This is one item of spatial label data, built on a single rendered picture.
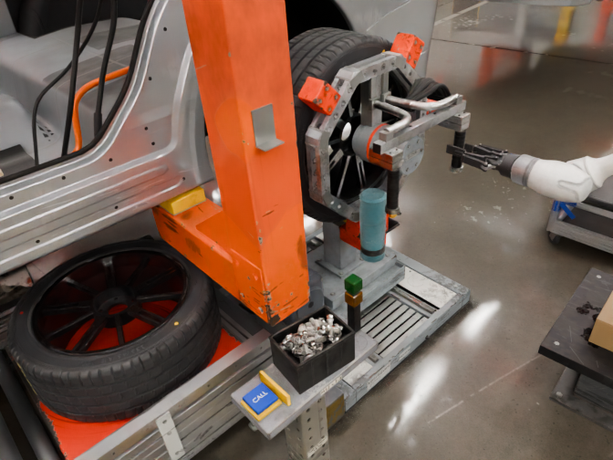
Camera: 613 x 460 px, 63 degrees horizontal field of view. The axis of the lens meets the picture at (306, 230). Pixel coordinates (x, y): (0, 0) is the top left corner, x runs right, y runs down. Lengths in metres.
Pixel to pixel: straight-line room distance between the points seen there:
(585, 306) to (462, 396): 0.54
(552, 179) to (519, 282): 1.03
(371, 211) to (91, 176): 0.87
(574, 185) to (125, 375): 1.38
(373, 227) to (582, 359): 0.78
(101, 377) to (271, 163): 0.79
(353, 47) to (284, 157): 0.54
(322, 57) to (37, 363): 1.23
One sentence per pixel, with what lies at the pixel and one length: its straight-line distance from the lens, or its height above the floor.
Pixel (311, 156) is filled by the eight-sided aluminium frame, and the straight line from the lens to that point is 1.57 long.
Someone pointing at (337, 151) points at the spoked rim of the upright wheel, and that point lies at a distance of 1.75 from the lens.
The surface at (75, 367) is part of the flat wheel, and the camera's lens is 1.62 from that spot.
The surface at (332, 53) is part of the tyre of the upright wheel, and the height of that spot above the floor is 1.16.
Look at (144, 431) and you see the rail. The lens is 1.57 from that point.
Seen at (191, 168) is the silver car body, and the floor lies 0.82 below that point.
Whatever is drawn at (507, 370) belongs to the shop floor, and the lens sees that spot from 2.14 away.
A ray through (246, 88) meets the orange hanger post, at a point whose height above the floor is 1.24.
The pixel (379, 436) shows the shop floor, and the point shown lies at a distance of 1.89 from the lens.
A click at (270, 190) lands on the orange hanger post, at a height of 0.97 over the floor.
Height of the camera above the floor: 1.60
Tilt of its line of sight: 35 degrees down
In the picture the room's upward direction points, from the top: 5 degrees counter-clockwise
